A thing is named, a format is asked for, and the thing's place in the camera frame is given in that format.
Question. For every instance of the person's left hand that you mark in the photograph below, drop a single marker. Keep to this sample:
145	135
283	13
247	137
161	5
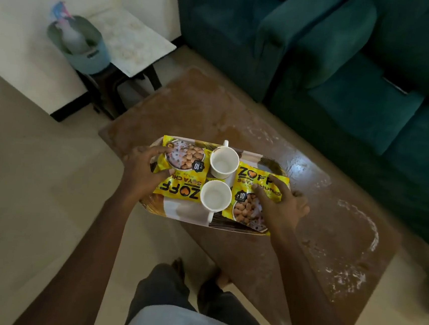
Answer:
138	172

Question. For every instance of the person's right hand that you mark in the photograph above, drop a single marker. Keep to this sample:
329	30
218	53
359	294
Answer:
283	212

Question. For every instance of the person's left thumb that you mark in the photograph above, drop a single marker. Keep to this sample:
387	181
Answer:
162	173

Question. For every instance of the person's right thumb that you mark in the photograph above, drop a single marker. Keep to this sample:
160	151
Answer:
261	192

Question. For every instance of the yellow snack packet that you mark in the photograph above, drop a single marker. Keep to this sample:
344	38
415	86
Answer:
183	167
245	212

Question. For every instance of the brown and white patterned tray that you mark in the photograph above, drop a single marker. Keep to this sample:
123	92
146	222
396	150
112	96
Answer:
179	212

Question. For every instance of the person's right forearm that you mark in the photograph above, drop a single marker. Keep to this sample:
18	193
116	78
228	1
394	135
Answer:
308	290

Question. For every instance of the person's left forearm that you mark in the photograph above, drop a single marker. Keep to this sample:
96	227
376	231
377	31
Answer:
84	261

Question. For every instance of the white cup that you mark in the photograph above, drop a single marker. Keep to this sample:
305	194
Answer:
224	161
215	196

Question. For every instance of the person's right foot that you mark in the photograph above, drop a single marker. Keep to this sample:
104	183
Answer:
223	278

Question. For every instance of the person's foot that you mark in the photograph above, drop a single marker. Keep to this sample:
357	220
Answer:
223	278
178	266

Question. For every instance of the person's left foot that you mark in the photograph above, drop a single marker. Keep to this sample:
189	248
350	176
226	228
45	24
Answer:
178	266

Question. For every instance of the dark grey trousers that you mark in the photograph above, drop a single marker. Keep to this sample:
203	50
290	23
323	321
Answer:
164	288

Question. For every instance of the white-topped side table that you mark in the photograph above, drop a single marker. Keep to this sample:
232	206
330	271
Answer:
131	43

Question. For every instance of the blue-grey plastic basket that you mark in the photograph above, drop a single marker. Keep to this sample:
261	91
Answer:
90	59

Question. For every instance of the teal sofa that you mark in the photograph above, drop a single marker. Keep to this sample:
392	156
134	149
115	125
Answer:
375	108

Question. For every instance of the teal armchair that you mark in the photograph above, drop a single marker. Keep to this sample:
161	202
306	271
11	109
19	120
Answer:
228	22

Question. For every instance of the clear spray bottle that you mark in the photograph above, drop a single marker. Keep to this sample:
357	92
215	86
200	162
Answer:
71	35

